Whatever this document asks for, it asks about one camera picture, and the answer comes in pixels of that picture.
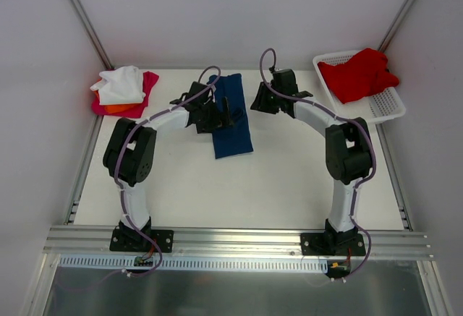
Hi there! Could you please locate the white perforated plastic basket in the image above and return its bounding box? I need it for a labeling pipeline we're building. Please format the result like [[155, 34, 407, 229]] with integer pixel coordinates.
[[313, 50, 406, 124]]

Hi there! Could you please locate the aluminium mounting rail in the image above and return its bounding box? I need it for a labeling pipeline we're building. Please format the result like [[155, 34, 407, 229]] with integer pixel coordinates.
[[43, 225, 436, 261]]

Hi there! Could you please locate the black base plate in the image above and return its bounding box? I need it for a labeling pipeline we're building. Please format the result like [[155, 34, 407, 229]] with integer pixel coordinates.
[[109, 225, 174, 253], [300, 232, 366, 257]]

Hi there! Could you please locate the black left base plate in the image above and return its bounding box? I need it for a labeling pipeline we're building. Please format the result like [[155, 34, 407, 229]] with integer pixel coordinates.
[[109, 225, 174, 253]]

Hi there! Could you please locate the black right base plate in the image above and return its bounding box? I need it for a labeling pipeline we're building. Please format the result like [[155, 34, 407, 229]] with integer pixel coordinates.
[[300, 232, 366, 257]]

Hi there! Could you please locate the red t-shirt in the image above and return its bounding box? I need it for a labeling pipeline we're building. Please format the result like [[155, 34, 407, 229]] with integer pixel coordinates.
[[318, 48, 399, 104]]

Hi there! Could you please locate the right aluminium frame post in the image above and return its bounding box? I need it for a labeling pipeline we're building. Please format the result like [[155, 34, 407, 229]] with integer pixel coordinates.
[[378, 0, 417, 53]]

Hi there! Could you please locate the left aluminium frame post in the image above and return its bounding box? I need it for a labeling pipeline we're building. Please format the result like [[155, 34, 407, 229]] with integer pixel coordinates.
[[68, 0, 114, 70]]

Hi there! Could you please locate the pink folded t-shirt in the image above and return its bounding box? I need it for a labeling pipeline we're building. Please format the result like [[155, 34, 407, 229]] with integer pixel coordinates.
[[90, 71, 159, 119]]

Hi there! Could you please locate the orange folded t-shirt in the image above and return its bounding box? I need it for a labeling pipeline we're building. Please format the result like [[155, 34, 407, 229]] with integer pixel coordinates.
[[93, 91, 139, 114]]

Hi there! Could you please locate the aluminium frame post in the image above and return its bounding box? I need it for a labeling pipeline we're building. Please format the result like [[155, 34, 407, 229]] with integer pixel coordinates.
[[378, 0, 417, 53], [68, 0, 114, 70]]

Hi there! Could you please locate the white slotted cable duct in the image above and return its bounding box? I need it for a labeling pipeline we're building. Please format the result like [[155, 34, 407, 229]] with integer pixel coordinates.
[[59, 255, 328, 273]]

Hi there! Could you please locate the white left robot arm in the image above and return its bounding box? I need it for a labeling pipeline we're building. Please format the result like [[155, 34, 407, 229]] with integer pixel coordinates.
[[103, 82, 242, 251]]

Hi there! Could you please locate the blue cartoon print t-shirt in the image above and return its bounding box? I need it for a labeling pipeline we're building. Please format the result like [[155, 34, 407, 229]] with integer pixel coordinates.
[[212, 73, 254, 159]]

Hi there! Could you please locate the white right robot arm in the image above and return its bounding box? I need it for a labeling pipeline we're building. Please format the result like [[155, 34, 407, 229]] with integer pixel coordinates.
[[251, 67, 376, 255]]

